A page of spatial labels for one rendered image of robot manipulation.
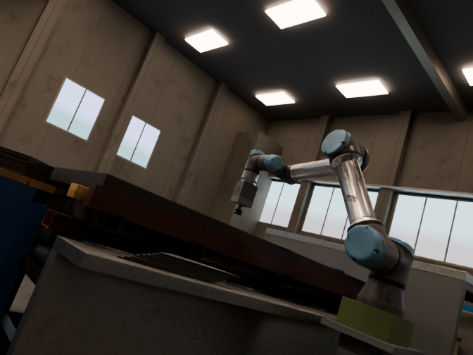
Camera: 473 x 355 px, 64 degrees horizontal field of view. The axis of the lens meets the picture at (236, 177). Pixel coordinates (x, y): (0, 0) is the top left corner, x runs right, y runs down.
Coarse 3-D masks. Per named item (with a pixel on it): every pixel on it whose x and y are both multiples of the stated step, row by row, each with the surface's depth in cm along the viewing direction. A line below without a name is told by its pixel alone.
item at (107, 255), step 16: (64, 240) 85; (80, 256) 75; (96, 256) 76; (112, 256) 84; (112, 272) 78; (128, 272) 80; (144, 272) 83; (160, 272) 87; (176, 288) 88; (192, 288) 91; (208, 288) 95; (224, 288) 102; (240, 288) 123; (240, 304) 102; (256, 304) 106; (272, 304) 110; (288, 304) 125; (304, 320) 120; (320, 320) 126
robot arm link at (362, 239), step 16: (336, 144) 137; (352, 144) 138; (336, 160) 137; (352, 160) 135; (352, 176) 131; (352, 192) 127; (352, 208) 124; (368, 208) 123; (352, 224) 120; (368, 224) 117; (352, 240) 116; (368, 240) 113; (384, 240) 114; (352, 256) 115; (368, 256) 111; (384, 256) 113; (384, 272) 118
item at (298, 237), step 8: (272, 232) 267; (280, 232) 262; (288, 232) 257; (304, 240) 245; (312, 240) 241; (320, 240) 236; (336, 248) 226; (344, 248) 222; (416, 264) 190; (424, 264) 188; (432, 264) 185; (432, 272) 184; (440, 272) 181; (448, 272) 179; (456, 272) 177; (464, 272) 174; (472, 280) 179
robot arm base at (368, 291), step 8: (368, 280) 124; (376, 280) 121; (384, 280) 120; (392, 280) 119; (368, 288) 121; (376, 288) 120; (384, 288) 119; (392, 288) 118; (400, 288) 119; (360, 296) 122; (368, 296) 119; (376, 296) 118; (384, 296) 118; (392, 296) 117; (400, 296) 118; (368, 304) 118; (376, 304) 117; (384, 304) 116; (392, 304) 116; (400, 304) 117; (392, 312) 115; (400, 312) 116
